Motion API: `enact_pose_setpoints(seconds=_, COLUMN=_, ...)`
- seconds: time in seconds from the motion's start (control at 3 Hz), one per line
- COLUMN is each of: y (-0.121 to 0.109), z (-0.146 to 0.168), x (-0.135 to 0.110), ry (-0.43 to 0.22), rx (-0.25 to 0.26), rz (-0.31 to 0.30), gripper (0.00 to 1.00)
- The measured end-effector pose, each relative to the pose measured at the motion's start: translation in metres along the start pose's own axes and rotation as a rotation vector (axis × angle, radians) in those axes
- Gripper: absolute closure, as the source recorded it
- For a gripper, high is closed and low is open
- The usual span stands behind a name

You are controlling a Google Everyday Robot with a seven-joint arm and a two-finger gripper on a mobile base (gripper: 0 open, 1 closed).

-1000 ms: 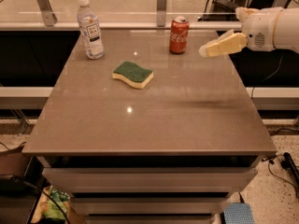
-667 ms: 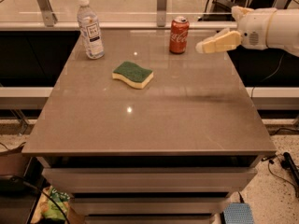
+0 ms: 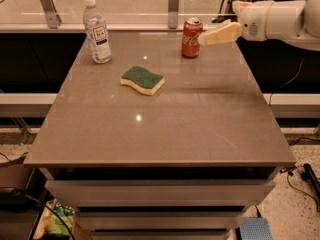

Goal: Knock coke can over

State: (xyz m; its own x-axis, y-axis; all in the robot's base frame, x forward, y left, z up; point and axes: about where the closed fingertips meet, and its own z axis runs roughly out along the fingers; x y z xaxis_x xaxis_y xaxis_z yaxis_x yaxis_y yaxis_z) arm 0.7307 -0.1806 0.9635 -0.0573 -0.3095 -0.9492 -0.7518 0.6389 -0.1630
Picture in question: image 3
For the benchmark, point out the red coke can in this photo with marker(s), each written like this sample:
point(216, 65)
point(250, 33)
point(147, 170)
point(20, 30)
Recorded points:
point(192, 28)

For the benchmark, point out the left metal railing post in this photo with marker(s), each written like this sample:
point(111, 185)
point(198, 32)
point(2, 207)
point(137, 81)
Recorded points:
point(52, 17)

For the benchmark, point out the blue textured mat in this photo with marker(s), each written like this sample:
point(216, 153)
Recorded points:
point(255, 229)

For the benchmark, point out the green snack bag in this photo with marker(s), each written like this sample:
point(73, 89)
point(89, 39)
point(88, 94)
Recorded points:
point(55, 223)

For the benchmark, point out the clear water bottle white cap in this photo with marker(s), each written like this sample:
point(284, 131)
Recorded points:
point(97, 33)

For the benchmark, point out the green and yellow sponge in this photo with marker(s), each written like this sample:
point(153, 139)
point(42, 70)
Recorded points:
point(142, 80)

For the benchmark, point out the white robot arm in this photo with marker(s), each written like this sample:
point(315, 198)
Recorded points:
point(296, 23)

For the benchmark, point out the middle metal railing post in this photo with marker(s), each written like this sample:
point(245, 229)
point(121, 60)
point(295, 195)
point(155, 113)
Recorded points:
point(173, 10)

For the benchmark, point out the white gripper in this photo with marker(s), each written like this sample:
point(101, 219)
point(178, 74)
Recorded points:
point(255, 21)

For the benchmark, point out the grey drawer cabinet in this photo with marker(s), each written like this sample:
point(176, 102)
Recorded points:
point(184, 163)

